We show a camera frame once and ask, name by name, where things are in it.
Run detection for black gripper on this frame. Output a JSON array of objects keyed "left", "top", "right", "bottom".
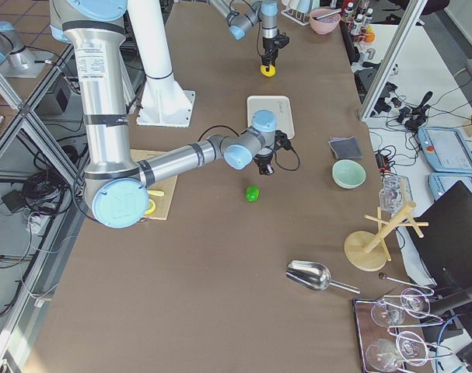
[
  {"left": 260, "top": 37, "right": 278, "bottom": 68},
  {"left": 254, "top": 149, "right": 274, "bottom": 176}
]

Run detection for yellow lemon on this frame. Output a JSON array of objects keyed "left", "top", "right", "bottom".
[{"left": 260, "top": 64, "right": 276, "bottom": 78}]

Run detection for green lime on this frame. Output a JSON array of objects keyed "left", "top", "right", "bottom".
[{"left": 245, "top": 185, "right": 260, "bottom": 202}]

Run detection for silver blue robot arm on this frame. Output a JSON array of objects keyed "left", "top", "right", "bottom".
[
  {"left": 208, "top": 1, "right": 288, "bottom": 77},
  {"left": 50, "top": 1, "right": 276, "bottom": 228}
]

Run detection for cream rectangular tray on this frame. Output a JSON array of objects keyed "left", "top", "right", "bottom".
[{"left": 246, "top": 95, "right": 295, "bottom": 139}]

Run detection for wine glass rack tray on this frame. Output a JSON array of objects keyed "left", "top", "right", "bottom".
[{"left": 352, "top": 287, "right": 453, "bottom": 372}]

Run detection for pink bowl with ice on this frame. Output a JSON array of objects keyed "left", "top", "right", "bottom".
[{"left": 309, "top": 8, "right": 341, "bottom": 35}]

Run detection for grey folded cloth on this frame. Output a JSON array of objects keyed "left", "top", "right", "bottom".
[{"left": 328, "top": 137, "right": 363, "bottom": 160}]

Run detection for mint green bowl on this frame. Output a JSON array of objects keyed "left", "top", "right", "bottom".
[{"left": 332, "top": 159, "right": 366, "bottom": 189}]

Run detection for wooden cutting board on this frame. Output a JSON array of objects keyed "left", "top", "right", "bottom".
[{"left": 131, "top": 149, "right": 177, "bottom": 222}]

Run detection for metal scoop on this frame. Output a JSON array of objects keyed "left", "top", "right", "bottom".
[{"left": 285, "top": 260, "right": 360, "bottom": 295}]

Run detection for yellow plastic knife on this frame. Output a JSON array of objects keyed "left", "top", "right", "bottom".
[{"left": 148, "top": 190, "right": 165, "bottom": 197}]

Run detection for lemon slice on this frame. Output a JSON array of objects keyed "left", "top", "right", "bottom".
[{"left": 145, "top": 199, "right": 156, "bottom": 216}]

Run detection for wooden mug tree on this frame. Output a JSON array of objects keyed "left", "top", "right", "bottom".
[{"left": 344, "top": 178, "right": 429, "bottom": 271}]

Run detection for clear glass mug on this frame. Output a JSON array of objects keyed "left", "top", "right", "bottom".
[{"left": 379, "top": 176, "right": 413, "bottom": 215}]

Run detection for blue teach pendant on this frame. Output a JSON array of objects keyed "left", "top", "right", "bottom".
[
  {"left": 417, "top": 127, "right": 472, "bottom": 174},
  {"left": 428, "top": 173, "right": 472, "bottom": 200}
]

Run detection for black laptop monitor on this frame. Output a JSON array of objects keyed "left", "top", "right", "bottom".
[{"left": 411, "top": 181, "right": 472, "bottom": 288}]

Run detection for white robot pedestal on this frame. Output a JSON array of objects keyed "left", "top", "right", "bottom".
[{"left": 128, "top": 0, "right": 195, "bottom": 128}]

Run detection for aluminium frame post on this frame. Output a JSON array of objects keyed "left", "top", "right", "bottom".
[{"left": 358, "top": 0, "right": 427, "bottom": 121}]

